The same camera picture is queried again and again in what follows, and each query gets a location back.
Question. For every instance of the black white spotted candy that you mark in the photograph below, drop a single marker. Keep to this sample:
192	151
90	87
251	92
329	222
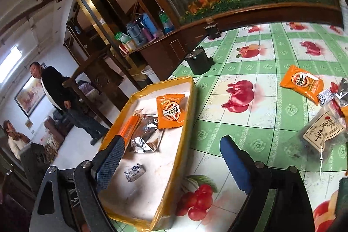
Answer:
326	97

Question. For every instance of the framed wall painting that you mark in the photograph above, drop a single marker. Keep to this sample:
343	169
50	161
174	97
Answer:
30	96

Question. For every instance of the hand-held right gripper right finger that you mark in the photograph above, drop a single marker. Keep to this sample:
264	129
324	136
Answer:
235	164

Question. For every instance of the black silver packet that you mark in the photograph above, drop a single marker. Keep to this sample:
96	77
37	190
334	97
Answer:
343	90

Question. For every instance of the silver foil packet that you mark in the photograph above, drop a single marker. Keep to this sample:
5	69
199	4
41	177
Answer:
146	137

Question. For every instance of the red snack stick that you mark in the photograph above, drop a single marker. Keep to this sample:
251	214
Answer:
337	112

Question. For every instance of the green fruit print tablecloth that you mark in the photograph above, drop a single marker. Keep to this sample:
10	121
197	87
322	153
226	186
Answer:
244	126

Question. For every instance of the green plastic bag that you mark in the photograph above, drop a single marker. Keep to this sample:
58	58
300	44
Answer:
121	37

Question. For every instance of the pink bottle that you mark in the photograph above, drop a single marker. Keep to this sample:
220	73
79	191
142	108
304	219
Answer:
148	34

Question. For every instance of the black round container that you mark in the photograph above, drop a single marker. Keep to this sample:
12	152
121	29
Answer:
199	62

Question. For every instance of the long orange snack packet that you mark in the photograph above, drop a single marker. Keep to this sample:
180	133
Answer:
130	127

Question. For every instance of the wooden shelf cabinet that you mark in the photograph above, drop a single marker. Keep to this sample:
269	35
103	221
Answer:
163	55

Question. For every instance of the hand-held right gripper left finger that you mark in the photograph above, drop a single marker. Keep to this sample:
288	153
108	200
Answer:
110	164

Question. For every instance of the beige label plum packet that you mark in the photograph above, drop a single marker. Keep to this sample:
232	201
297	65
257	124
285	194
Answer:
319	131

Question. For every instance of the yellow cardboard tray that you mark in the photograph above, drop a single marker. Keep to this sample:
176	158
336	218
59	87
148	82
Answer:
152	194

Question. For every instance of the orange round logo packet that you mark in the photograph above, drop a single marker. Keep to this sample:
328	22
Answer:
301	82
170	112

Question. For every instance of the ceiling light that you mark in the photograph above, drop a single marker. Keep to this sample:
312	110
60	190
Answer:
9	63

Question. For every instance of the dark green snack packet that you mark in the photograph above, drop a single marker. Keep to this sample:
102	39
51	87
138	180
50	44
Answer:
343	199

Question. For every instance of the white bin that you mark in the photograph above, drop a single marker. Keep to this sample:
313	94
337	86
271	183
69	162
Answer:
148	73

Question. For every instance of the grey kettle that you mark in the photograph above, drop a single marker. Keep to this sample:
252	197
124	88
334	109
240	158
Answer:
136	33

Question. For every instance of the blue thermos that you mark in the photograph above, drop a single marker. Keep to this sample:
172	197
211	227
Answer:
149	24

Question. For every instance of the small black jar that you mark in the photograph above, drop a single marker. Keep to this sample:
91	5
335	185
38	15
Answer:
213	32

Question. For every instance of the small blue white candy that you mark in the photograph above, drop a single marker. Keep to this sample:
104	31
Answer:
135	172

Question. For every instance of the carved wooden chair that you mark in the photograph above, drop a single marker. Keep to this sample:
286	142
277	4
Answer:
103	77

